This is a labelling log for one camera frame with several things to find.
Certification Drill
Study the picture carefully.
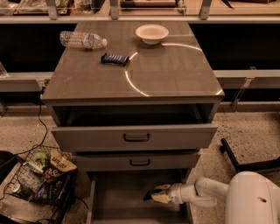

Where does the black power cable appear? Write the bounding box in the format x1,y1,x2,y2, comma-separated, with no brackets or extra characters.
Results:
0,87,49,202

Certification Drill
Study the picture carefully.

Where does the open bottom drawer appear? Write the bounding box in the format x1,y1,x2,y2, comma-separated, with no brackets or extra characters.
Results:
86,170,193,224

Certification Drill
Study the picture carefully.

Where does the chocolate rxbar wrapper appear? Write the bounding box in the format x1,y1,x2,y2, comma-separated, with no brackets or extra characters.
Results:
143,189,162,201

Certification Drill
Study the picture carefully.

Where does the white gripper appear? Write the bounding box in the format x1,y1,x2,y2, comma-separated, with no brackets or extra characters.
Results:
151,183,184,204

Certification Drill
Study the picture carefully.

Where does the green snack bag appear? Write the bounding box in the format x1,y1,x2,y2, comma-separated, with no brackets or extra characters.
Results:
27,151,50,174

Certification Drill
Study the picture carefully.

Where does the tan chip bag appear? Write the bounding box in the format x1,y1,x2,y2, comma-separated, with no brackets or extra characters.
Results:
50,150,77,172

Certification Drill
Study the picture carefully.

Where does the wire basket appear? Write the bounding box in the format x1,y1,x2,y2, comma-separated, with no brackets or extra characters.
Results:
4,145,77,224

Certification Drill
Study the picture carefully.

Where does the grey drawer cabinet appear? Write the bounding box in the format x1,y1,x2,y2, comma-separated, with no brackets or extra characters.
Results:
40,20,226,224

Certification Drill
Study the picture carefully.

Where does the black chair base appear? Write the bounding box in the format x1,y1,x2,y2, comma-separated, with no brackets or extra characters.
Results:
219,137,280,174

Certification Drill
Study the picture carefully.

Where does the middle drawer with handle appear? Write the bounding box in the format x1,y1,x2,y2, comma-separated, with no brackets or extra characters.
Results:
74,151,200,172

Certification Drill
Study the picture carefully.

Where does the clear plastic water bottle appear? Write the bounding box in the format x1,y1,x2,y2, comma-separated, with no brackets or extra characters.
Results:
59,31,108,50

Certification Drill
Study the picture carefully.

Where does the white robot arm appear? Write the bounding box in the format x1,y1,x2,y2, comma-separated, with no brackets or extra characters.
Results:
146,171,280,224

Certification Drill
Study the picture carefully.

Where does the blue snack bar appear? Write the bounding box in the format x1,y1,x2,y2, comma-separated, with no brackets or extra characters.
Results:
101,53,130,67

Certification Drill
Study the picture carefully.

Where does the top drawer with handle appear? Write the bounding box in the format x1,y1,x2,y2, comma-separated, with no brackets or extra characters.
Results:
52,123,217,152

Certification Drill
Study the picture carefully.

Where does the white paper bowl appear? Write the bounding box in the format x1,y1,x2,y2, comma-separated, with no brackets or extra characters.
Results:
136,24,169,45

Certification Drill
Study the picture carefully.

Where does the drawer with handle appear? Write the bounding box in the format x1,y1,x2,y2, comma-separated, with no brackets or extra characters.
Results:
52,123,217,152
74,151,200,172

